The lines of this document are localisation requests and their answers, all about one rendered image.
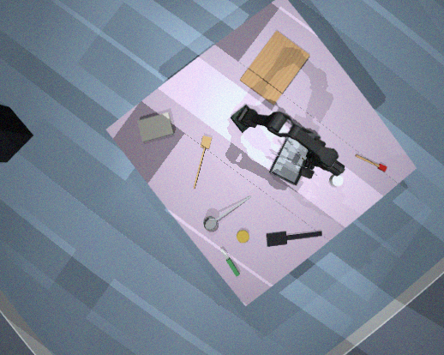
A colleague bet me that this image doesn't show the yellow round disc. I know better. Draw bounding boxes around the yellow round disc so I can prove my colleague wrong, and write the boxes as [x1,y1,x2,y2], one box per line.
[237,231,249,243]

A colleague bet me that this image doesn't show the light wooden board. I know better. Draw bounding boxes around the light wooden board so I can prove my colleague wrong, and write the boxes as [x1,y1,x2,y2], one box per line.
[240,30,309,105]

